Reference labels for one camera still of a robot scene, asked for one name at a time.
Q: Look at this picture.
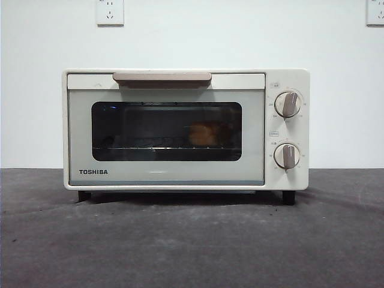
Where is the golden bread loaf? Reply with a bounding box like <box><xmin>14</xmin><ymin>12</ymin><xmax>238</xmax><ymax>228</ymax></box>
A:
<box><xmin>188</xmin><ymin>121</ymin><xmax>229</xmax><ymax>149</ymax></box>

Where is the glass oven door with handle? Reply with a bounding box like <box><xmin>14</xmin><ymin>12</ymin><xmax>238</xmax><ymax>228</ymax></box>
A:
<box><xmin>67</xmin><ymin>71</ymin><xmax>266</xmax><ymax>186</ymax></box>

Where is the beige oven knob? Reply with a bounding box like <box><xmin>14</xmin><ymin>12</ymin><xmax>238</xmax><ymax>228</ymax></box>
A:
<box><xmin>274</xmin><ymin>143</ymin><xmax>301</xmax><ymax>174</ymax></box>
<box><xmin>274</xmin><ymin>91</ymin><xmax>302</xmax><ymax>118</ymax></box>

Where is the cream toaster oven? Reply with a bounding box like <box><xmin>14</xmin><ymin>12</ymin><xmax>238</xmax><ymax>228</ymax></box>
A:
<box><xmin>61</xmin><ymin>68</ymin><xmax>310</xmax><ymax>206</ymax></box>

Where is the metal wire oven rack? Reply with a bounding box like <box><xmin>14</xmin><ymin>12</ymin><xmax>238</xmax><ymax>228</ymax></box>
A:
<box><xmin>92</xmin><ymin>145</ymin><xmax>241</xmax><ymax>151</ymax></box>

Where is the white wall socket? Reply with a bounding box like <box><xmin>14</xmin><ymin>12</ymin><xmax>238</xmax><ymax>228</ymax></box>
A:
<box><xmin>365</xmin><ymin>0</ymin><xmax>384</xmax><ymax>27</ymax></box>
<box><xmin>96</xmin><ymin>0</ymin><xmax>125</xmax><ymax>27</ymax></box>

